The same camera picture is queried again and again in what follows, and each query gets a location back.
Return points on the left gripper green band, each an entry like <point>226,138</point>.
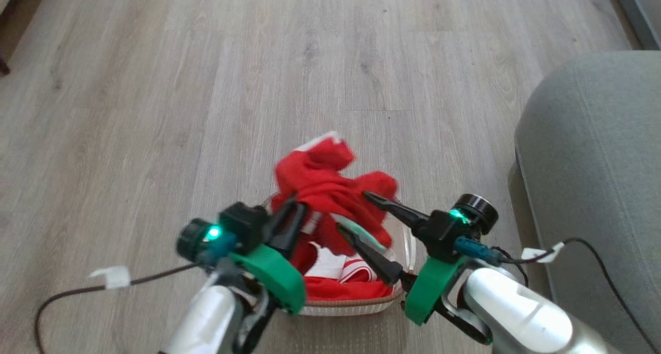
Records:
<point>273,276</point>

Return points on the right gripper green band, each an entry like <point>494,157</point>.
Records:
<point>431,287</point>

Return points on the red clothing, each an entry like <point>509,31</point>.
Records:
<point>320,183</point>

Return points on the white red-striped clothing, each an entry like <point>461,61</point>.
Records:
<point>325,263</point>

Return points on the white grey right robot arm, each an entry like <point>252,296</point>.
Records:
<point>516,307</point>

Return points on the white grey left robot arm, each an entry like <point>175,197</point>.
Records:
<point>206,318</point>

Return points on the white perforated laundry basket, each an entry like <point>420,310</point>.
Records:
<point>356,308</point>

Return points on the grey and yellow sofa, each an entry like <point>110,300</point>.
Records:
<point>594,163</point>

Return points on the grey cabinet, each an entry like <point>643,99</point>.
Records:
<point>645,8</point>

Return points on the brown wooden furniture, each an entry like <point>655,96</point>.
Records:
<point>8,13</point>

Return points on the black round right wrist camera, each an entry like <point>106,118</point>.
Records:
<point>477,209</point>

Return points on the black round wrist camera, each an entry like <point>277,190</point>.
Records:
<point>191,240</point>
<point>477,209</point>

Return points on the black round left wrist camera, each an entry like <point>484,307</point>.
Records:
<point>191,240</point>

